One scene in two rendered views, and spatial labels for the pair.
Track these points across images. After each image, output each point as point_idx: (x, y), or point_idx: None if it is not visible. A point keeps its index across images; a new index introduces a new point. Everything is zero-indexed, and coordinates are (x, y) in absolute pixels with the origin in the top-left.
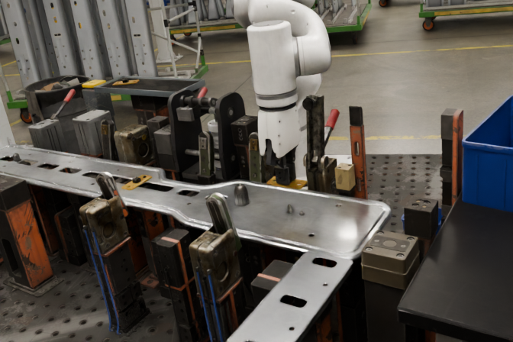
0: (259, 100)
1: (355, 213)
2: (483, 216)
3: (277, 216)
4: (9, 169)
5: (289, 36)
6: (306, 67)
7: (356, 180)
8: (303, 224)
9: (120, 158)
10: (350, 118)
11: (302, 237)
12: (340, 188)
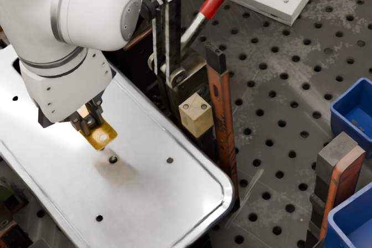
0: None
1: (180, 190)
2: None
3: (79, 151)
4: None
5: None
6: (77, 45)
7: (216, 118)
8: (101, 187)
9: None
10: (207, 57)
11: (86, 217)
12: (186, 128)
